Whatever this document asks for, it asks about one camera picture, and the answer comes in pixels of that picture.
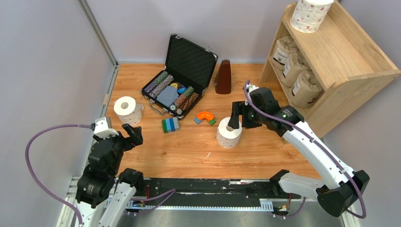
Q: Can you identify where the black poker chip case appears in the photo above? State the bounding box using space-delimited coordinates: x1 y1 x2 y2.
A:
140 34 218 120

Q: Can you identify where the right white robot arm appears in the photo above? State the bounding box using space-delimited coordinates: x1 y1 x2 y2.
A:
226 81 370 219

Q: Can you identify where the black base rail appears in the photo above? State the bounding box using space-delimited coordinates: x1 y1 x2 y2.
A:
134 178 301 209

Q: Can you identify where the brown roll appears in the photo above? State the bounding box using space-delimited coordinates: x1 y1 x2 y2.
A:
280 50 310 87
289 71 324 109
272 36 298 70

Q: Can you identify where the green blue block toy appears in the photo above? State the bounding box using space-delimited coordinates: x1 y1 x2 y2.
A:
161 117 180 133

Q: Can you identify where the brown roll front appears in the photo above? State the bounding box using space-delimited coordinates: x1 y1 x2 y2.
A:
280 50 310 87

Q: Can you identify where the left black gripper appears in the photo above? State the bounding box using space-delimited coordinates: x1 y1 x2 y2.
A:
94 122 143 175

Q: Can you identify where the orange curved toy piece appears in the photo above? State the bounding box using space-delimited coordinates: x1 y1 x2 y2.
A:
194 111 216 125

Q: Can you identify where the white toilet paper roll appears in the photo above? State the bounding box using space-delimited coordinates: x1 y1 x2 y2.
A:
113 96 144 126

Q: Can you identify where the brown metronome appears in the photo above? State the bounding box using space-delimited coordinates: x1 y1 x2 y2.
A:
215 59 232 95

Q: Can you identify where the aluminium frame post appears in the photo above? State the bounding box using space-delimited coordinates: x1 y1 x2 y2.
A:
78 0 118 68

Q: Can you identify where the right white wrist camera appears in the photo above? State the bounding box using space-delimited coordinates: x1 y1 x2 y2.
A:
245 84 259 94

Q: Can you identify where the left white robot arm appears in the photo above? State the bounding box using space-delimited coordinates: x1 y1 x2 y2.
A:
76 120 145 227

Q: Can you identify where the patterned paper roll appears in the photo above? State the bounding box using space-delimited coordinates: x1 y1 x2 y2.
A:
290 0 334 33
217 117 242 148

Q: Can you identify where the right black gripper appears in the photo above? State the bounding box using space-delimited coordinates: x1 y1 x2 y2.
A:
228 101 265 130

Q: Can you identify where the wooden shelf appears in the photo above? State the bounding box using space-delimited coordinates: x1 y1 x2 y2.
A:
275 1 401 137

